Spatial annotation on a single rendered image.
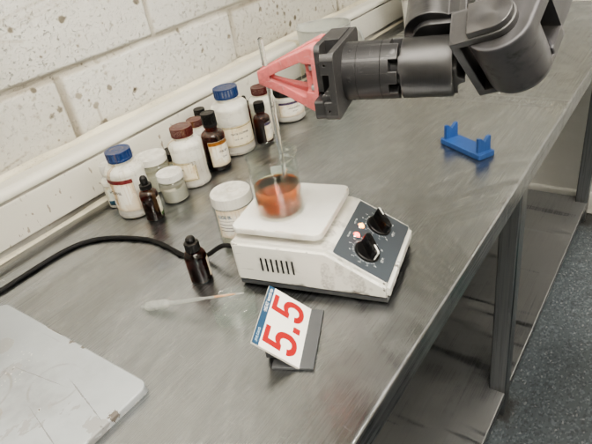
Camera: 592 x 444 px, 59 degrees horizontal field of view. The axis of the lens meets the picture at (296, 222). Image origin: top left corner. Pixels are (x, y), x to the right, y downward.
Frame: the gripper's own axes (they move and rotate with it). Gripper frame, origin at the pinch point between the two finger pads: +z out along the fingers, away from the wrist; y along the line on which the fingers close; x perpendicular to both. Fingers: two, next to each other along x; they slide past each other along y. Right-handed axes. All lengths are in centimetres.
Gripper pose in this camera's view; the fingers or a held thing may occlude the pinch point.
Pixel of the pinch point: (266, 76)
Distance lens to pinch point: 59.2
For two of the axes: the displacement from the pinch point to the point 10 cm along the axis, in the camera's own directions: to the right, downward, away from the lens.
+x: 1.6, 8.3, 5.3
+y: -3.1, 5.5, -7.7
